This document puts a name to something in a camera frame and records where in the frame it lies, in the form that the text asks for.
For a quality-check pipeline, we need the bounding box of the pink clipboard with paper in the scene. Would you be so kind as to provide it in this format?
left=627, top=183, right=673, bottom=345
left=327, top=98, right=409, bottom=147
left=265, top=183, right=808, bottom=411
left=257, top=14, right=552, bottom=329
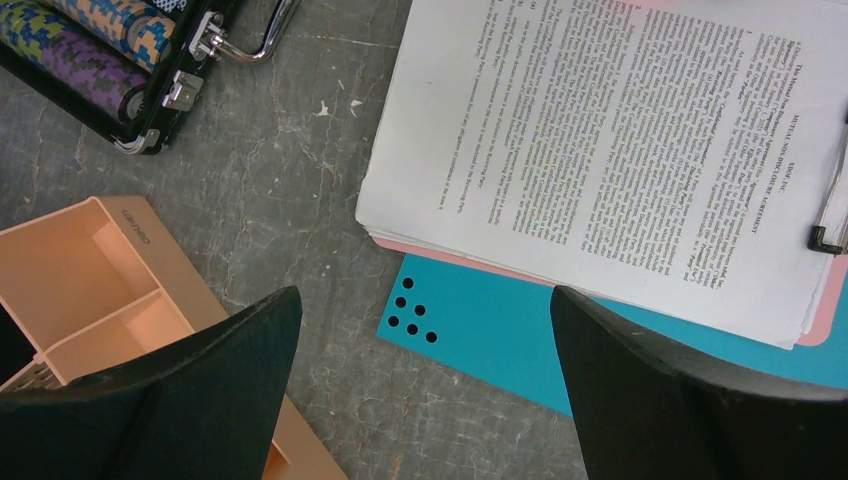
left=356, top=1, right=847, bottom=349

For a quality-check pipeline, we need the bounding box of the blue plastic folder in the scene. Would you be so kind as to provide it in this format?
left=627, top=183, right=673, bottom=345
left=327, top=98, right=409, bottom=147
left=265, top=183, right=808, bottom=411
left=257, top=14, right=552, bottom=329
left=377, top=255, right=847, bottom=415

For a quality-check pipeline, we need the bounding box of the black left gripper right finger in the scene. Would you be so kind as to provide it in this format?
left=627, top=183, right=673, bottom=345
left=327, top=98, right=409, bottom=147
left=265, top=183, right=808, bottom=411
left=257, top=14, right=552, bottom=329
left=550, top=286, right=847, bottom=479

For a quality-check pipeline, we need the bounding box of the black poker chip case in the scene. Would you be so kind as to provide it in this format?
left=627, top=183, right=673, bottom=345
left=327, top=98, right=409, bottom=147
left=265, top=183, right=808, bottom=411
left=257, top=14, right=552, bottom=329
left=1, top=1, right=298, bottom=155

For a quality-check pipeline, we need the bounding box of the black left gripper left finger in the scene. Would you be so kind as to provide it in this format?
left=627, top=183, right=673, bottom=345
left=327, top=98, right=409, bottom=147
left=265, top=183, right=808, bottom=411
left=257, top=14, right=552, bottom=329
left=1, top=286, right=302, bottom=479

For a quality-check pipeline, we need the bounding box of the peach plastic file organizer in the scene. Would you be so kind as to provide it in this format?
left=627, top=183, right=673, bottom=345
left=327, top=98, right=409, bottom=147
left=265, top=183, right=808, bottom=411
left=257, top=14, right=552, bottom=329
left=1, top=196, right=344, bottom=479

